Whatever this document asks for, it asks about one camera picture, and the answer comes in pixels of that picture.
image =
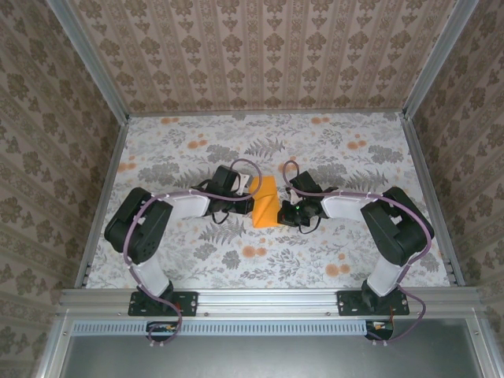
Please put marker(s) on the orange paper sheet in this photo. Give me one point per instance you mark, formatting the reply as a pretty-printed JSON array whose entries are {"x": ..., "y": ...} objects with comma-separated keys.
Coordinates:
[{"x": 265, "y": 204}]

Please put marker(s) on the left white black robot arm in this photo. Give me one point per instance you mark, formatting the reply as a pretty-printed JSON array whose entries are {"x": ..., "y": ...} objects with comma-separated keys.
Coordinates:
[{"x": 136, "y": 228}]

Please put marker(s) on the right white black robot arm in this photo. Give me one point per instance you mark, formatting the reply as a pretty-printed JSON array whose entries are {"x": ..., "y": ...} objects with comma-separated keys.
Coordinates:
[{"x": 393, "y": 232}]

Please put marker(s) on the grey metal sheet panel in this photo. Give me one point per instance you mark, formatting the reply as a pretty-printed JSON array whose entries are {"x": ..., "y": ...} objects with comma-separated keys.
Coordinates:
[{"x": 267, "y": 358}]

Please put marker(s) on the floral patterned table cover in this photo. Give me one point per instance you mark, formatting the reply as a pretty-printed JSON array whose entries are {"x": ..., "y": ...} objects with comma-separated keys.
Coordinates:
[{"x": 275, "y": 260}]

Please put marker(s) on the wide aluminium frame rail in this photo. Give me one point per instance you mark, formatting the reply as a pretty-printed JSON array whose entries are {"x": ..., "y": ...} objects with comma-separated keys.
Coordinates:
[{"x": 267, "y": 301}]

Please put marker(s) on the thin aluminium table rail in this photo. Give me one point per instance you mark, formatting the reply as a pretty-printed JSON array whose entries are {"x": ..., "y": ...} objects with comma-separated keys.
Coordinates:
[{"x": 267, "y": 113}]

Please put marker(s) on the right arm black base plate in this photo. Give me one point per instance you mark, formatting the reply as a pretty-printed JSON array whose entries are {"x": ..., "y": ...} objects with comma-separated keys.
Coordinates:
[{"x": 348, "y": 304}]

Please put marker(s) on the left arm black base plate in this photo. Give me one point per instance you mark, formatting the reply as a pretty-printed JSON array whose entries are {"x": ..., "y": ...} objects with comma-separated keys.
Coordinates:
[{"x": 189, "y": 304}]

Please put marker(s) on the aluminium side rail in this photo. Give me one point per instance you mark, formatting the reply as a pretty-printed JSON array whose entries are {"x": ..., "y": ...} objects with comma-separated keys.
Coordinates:
[
  {"x": 113, "y": 157},
  {"x": 420, "y": 157}
]

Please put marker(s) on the aluminium corner post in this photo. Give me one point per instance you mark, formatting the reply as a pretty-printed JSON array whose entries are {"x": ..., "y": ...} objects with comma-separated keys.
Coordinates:
[
  {"x": 90, "y": 63},
  {"x": 437, "y": 59}
]

